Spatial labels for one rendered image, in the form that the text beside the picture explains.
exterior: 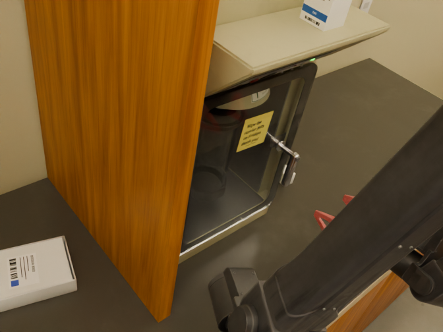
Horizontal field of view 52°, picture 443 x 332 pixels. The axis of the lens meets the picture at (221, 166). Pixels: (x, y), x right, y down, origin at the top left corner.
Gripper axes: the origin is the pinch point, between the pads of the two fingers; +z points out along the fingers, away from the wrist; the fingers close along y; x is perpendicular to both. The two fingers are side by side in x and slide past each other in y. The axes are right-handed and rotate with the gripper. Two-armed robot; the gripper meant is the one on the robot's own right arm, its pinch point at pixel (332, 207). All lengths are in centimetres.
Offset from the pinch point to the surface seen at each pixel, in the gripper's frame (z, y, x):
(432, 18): 64, -160, -2
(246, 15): 14.0, 21.8, -36.7
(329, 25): 5.9, 12.0, -37.3
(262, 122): 14.5, 11.1, -15.0
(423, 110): 24, -93, 12
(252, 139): 14.7, 12.7, -11.5
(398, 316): -5, -98, 109
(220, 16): 13.8, 27.0, -37.0
